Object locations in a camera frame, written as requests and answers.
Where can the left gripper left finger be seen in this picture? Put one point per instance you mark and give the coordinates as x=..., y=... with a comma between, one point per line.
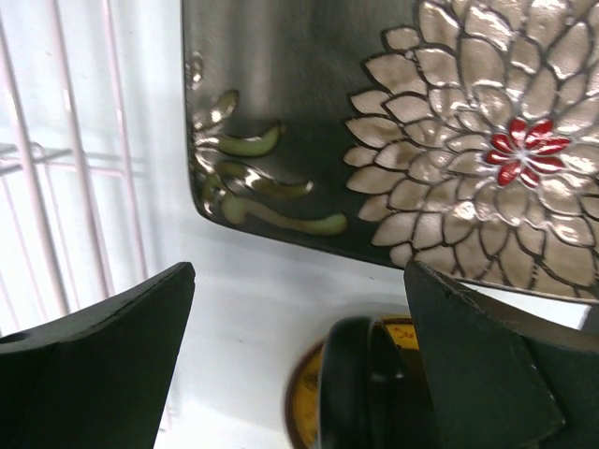
x=99, y=377

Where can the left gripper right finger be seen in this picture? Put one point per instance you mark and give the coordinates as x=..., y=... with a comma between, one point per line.
x=501, y=377

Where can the white wire dish rack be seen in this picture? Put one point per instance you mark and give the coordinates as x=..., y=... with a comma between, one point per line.
x=91, y=152

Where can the black square floral plate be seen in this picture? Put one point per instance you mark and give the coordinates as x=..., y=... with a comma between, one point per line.
x=461, y=134

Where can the round yellow black saucer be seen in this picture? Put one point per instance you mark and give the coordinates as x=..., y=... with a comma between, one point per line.
x=302, y=391

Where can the red mug black handle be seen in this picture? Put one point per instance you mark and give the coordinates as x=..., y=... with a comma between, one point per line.
x=372, y=393

